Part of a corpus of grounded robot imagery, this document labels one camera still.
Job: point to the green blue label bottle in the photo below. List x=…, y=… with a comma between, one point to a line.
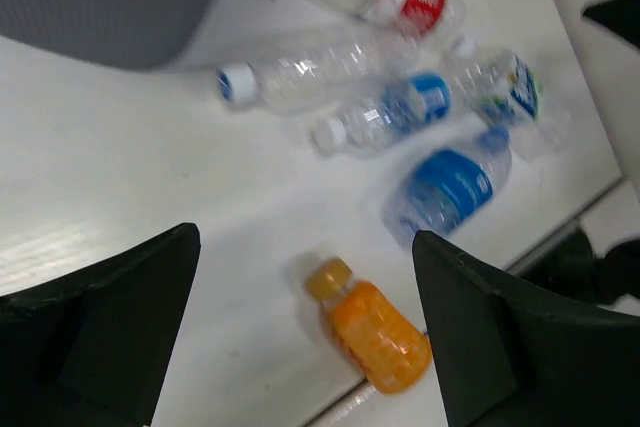
x=500, y=87

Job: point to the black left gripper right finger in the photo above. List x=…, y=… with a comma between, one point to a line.
x=510, y=353

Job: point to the orange juice bottle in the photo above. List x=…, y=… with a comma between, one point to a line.
x=391, y=352

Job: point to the blue label white cap bottle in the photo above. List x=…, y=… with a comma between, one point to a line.
x=365, y=125

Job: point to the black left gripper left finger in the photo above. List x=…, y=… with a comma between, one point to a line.
x=92, y=348

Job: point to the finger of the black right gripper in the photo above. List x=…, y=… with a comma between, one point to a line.
x=620, y=17

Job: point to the clear bottle blue-white cap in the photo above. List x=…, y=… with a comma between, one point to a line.
x=287, y=73

